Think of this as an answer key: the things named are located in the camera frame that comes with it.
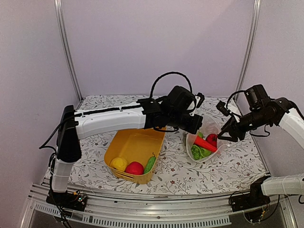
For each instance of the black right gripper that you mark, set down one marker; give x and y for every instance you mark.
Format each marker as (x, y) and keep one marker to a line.
(232, 128)

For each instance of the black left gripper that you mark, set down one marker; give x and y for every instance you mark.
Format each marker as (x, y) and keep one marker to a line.
(197, 123)

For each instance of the red toy tomato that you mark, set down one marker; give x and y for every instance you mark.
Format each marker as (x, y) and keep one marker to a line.
(212, 139)

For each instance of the clear zip top bag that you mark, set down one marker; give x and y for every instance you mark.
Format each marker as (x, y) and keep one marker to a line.
(209, 125)

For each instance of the orange toy carrot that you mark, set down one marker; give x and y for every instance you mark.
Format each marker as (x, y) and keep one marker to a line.
(206, 144)

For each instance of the green toy grapes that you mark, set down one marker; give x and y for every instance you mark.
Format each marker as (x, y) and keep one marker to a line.
(199, 152)

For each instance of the red toy apple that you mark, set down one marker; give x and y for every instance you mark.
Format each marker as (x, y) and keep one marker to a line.
(134, 168)

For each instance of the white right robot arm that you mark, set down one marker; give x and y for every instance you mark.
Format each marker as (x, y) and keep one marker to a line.
(288, 118)

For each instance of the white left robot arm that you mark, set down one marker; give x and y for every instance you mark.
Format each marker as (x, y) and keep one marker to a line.
(76, 125)

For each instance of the floral tablecloth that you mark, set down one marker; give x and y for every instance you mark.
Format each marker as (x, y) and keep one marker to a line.
(233, 169)

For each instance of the yellow plastic basket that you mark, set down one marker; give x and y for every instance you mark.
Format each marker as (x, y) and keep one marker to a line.
(135, 146)

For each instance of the green toy cucumber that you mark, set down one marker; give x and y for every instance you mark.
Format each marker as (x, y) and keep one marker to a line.
(150, 164)

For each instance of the yellow toy lemon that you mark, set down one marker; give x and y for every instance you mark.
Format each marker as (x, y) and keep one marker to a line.
(119, 163)

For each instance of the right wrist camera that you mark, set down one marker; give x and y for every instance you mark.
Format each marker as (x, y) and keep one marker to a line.
(223, 108)

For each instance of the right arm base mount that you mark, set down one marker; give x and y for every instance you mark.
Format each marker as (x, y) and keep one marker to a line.
(255, 202)

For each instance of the right aluminium frame post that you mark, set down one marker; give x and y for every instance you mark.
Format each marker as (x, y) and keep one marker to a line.
(250, 43)

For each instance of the aluminium frame post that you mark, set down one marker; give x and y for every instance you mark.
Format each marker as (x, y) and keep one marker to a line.
(250, 43)
(66, 48)

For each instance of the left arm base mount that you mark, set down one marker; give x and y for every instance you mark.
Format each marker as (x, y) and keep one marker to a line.
(74, 201)

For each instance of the left aluminium frame post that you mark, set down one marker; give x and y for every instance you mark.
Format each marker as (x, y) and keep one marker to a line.
(66, 48)

